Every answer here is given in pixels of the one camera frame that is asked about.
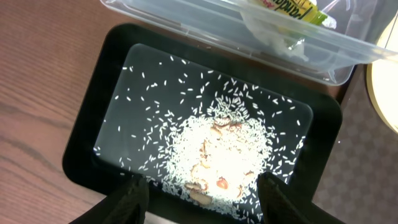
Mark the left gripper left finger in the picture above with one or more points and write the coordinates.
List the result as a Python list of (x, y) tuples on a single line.
[(126, 205)]

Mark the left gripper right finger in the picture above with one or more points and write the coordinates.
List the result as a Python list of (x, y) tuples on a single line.
[(281, 205)]

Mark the rice and food scraps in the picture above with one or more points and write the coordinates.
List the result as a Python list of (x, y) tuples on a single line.
[(212, 157)]

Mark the yellow plate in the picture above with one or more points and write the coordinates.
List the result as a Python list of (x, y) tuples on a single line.
[(381, 78)]

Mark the black waste tray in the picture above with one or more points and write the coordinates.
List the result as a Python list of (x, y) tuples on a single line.
[(138, 66)]

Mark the brown serving tray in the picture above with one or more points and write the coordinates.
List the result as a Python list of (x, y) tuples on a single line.
[(359, 183)]

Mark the clear plastic bin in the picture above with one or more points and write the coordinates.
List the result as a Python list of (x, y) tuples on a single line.
[(326, 53)]

